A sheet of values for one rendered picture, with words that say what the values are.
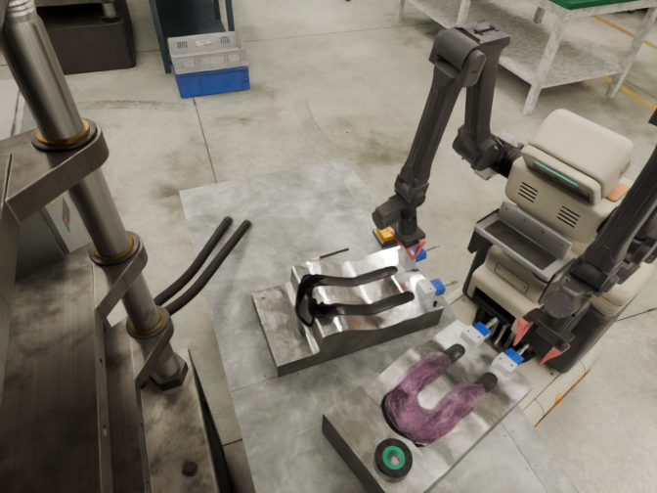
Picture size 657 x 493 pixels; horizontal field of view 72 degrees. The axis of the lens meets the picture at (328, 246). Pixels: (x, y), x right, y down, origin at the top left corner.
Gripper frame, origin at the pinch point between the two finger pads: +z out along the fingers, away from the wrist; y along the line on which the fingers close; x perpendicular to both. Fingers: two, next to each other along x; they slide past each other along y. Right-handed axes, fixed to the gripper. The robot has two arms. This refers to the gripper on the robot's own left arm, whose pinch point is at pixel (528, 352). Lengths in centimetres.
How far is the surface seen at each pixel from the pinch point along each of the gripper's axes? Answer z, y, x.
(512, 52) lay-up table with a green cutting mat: -74, -201, 317
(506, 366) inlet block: 9.7, -2.7, 5.8
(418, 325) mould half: 16.5, -27.3, 2.5
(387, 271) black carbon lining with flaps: 10.5, -45.1, 3.7
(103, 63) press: 71, -425, 60
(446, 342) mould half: 14.5, -17.9, 2.0
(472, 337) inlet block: 9.8, -13.7, 5.5
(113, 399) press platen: 31, -45, -75
